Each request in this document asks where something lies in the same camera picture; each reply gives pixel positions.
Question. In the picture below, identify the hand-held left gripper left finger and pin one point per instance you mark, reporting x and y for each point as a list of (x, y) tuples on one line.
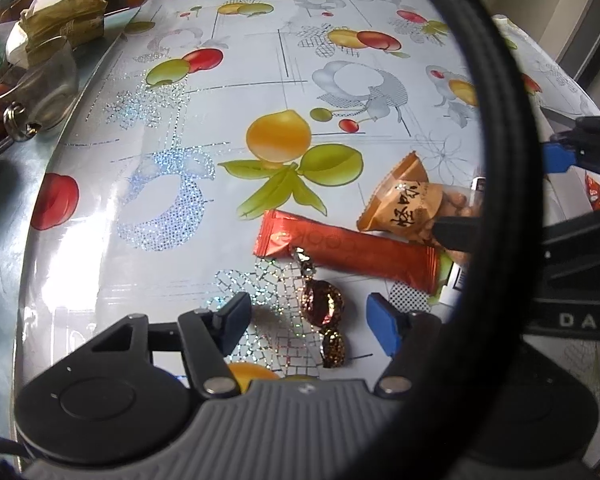
[(235, 320)]

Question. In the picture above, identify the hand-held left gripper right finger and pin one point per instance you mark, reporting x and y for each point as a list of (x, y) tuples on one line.
[(385, 322)]

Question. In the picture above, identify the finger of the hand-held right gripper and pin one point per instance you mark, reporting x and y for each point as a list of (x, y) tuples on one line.
[(560, 157), (455, 232)]

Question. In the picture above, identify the white barcode packet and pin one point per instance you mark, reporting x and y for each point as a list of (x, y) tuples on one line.
[(455, 280)]

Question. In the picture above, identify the orange peanut packet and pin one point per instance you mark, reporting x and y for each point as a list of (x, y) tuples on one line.
[(405, 210)]

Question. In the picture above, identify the red-orange snack bar packet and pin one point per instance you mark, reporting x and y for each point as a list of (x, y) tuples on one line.
[(360, 252)]

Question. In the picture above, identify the fruit print tablecloth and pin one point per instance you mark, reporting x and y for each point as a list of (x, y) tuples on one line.
[(230, 110)]

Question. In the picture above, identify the glass cup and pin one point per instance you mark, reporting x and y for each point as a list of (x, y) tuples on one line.
[(50, 85)]

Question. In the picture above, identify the green tissue pack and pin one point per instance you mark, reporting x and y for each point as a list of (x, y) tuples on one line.
[(65, 20)]

